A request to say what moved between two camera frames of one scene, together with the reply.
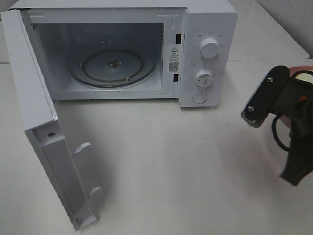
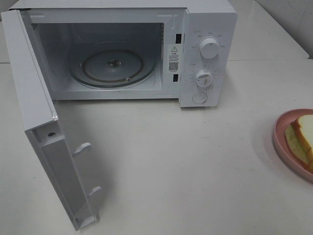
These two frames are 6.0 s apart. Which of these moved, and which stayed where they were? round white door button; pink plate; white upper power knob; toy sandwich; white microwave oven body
Moved: toy sandwich; pink plate
Stayed: white microwave oven body; white upper power knob; round white door button
